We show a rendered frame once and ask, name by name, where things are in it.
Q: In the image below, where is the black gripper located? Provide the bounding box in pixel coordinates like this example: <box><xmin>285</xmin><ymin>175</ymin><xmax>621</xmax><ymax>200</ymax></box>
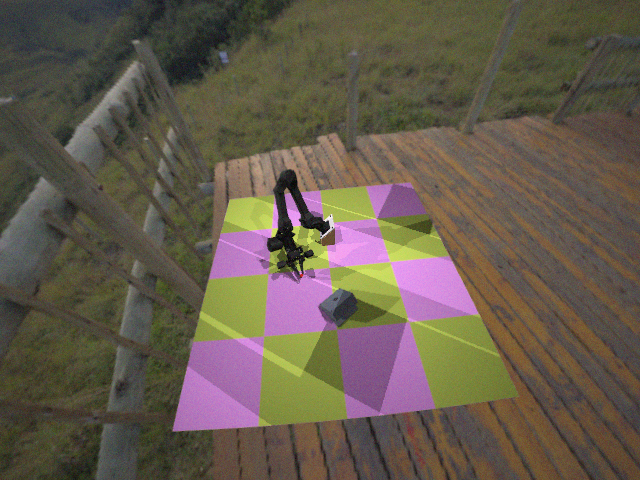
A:
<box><xmin>276</xmin><ymin>244</ymin><xmax>314</xmax><ymax>276</ymax></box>

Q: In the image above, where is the grey sloped panel with hole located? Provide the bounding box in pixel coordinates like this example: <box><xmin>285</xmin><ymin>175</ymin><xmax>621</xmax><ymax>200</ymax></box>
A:
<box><xmin>320</xmin><ymin>288</ymin><xmax>359</xmax><ymax>327</ymax></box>

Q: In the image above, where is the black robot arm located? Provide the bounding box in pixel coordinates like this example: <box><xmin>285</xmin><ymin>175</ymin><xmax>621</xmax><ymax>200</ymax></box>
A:
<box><xmin>267</xmin><ymin>169</ymin><xmax>330</xmax><ymax>260</ymax></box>

